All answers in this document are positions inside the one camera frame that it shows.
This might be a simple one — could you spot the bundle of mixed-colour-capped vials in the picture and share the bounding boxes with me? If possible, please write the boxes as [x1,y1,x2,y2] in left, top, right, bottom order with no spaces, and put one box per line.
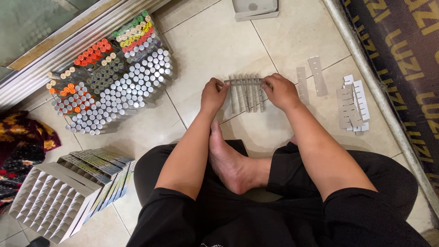
[112,10,162,64]

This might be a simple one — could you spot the person's bare foot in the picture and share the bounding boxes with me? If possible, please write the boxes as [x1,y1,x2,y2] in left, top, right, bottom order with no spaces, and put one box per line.
[208,120,298,196]

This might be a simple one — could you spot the dark doormat with yellow print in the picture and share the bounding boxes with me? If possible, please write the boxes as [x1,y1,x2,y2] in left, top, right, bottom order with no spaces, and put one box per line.
[340,0,439,198]

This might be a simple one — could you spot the pile of slotted cardboard strips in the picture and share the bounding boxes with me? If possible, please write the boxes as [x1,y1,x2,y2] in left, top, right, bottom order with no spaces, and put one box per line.
[336,74,371,135]

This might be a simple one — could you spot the person's left hand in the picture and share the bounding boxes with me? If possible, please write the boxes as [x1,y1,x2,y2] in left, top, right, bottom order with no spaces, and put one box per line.
[200,78,231,116]

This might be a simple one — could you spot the person's right hand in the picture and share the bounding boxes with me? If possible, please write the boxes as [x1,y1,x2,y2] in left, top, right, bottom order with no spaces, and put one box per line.
[261,73,302,112]

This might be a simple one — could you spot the aluminium sliding door frame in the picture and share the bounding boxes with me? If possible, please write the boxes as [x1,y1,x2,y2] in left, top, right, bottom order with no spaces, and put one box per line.
[0,0,172,111]

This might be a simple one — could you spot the pile of silver-capped vials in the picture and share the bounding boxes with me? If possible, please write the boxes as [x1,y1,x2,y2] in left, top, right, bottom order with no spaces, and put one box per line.
[65,48,174,136]

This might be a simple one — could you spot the cluster of orange and white vials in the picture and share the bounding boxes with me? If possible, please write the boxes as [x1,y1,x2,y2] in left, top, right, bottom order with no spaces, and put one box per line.
[48,82,96,117]

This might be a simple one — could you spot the black object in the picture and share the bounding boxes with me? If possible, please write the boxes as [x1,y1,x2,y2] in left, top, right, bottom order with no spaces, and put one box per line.
[25,236,51,247]

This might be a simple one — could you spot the grey cardboard divider grid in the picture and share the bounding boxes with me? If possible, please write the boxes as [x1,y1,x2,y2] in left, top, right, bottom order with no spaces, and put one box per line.
[224,73,267,114]

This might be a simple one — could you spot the dark floral cloth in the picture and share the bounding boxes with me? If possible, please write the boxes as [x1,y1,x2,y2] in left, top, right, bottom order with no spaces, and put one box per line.
[0,110,62,216]

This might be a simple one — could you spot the short grey slotted cardboard strip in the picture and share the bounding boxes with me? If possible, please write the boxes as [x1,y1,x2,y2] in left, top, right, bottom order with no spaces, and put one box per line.
[296,66,310,104]

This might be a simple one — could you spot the bundle of orange-capped vials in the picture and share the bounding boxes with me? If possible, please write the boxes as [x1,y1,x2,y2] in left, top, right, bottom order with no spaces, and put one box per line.
[73,38,114,68]

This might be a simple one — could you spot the long grey slotted cardboard strip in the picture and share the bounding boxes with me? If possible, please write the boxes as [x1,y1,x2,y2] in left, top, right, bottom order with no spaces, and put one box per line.
[307,56,329,97]

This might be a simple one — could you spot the open white carton with grid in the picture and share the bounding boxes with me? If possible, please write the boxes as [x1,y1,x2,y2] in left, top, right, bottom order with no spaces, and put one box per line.
[8,161,103,245]

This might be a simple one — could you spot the person's black trousers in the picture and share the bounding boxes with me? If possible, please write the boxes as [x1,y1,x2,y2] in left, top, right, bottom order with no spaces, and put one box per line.
[126,139,432,247]

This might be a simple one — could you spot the grey cardboard box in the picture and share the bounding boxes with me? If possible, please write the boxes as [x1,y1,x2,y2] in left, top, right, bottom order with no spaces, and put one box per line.
[231,0,279,22]

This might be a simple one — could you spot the metal threshold rail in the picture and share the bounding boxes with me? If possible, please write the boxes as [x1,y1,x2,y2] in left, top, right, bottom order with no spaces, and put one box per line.
[322,0,439,222]

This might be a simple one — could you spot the stack of printed cartons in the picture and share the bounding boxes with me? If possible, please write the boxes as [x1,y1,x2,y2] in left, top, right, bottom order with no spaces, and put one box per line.
[56,148,136,224]

